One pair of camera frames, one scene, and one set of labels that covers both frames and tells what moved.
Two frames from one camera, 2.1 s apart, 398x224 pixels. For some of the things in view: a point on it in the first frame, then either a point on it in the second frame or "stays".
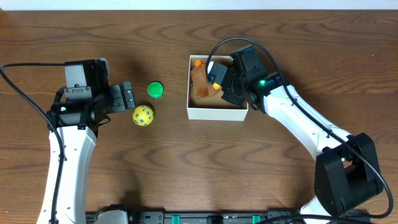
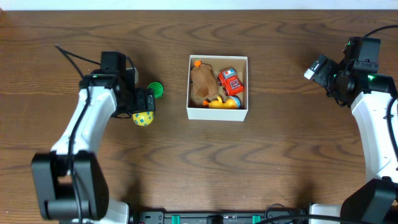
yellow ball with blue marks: (143, 115) stays
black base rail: (272, 217) stays
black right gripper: (232, 88) -> (339, 86)
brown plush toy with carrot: (201, 89) stays
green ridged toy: (155, 89) stays
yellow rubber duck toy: (217, 86) -> (229, 103)
